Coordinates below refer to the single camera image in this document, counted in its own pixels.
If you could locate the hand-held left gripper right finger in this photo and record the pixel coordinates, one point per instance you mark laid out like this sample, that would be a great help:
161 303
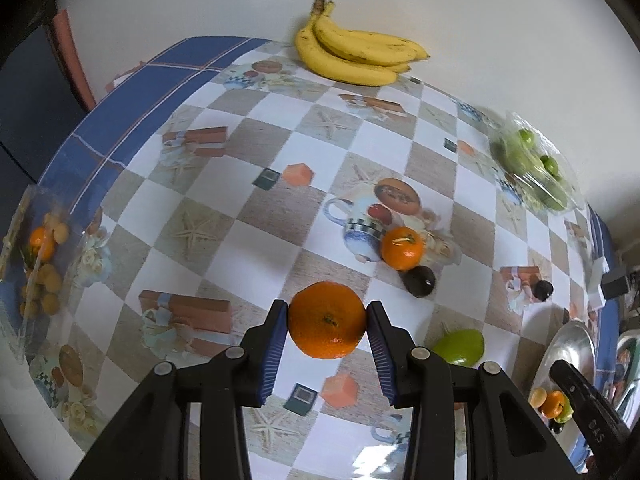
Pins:
382 360

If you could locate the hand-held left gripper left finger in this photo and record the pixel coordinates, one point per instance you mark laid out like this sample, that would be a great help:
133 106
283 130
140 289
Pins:
272 355

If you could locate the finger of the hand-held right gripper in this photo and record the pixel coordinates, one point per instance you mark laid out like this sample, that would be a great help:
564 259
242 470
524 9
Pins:
570 382

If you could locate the round green guava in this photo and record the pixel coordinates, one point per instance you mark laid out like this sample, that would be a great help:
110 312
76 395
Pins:
567 412

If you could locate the tan longan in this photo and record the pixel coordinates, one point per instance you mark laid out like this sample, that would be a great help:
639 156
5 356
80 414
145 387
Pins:
538 397

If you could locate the round metal bowl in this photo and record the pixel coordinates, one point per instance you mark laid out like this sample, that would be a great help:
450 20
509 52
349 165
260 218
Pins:
575 345

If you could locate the dark purple plum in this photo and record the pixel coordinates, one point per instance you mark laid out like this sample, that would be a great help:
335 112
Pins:
419 281
542 290
555 426

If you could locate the pear-shaped green guava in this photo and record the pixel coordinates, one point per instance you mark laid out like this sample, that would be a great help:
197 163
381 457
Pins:
459 346

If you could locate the black charger box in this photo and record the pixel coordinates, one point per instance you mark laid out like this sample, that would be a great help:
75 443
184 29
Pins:
619 282

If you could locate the pile of green guavas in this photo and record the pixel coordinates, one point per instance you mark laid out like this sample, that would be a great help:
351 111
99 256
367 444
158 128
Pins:
520 157

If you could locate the bunch of tan longans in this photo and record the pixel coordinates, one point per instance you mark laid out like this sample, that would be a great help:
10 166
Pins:
47 280

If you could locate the small orange mandarin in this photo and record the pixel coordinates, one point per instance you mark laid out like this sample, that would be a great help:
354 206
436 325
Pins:
41 242

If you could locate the clear bag of longans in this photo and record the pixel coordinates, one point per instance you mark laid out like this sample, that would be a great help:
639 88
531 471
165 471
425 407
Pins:
15 310

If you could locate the bunch of yellow bananas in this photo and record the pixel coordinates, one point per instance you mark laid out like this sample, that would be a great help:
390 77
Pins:
350 55

